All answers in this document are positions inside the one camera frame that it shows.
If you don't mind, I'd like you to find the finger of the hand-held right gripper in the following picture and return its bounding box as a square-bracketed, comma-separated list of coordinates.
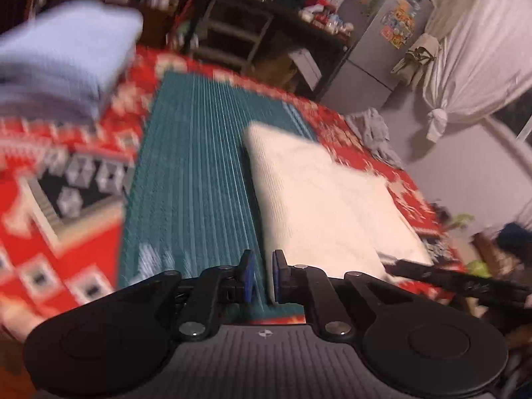
[380, 258, 532, 310]

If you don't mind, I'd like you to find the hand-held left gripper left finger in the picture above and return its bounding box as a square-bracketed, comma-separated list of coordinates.
[116, 249, 256, 340]

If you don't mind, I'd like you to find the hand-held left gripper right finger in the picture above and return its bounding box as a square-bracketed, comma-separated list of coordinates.
[271, 249, 420, 340]

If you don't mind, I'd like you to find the cream knit vest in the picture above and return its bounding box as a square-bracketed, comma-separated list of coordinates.
[242, 121, 435, 304]

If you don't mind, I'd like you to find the dark blue cloth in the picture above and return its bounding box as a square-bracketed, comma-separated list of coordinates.
[496, 222, 532, 258]

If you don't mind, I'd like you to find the green cutting mat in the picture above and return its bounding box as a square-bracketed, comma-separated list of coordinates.
[117, 70, 321, 325]

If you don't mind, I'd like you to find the grey garment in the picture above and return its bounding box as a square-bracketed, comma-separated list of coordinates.
[347, 108, 404, 169]

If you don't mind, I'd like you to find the red patterned blanket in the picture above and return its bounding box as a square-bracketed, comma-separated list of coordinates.
[0, 46, 466, 341]

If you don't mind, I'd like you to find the white cardboard box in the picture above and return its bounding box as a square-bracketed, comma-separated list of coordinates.
[289, 48, 323, 88]

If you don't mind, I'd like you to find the silver refrigerator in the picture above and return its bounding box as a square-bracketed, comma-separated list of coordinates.
[320, 0, 435, 111]

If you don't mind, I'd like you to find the white curtain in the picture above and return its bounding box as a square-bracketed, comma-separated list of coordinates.
[422, 0, 532, 144]

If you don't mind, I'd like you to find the cluster of fridge magnets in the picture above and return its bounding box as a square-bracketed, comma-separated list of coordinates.
[380, 0, 422, 48]

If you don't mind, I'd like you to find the dark metal desk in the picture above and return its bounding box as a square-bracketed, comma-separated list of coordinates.
[189, 0, 350, 96]

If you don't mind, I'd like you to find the folded light blue towel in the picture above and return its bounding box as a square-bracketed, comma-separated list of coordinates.
[0, 0, 144, 121]

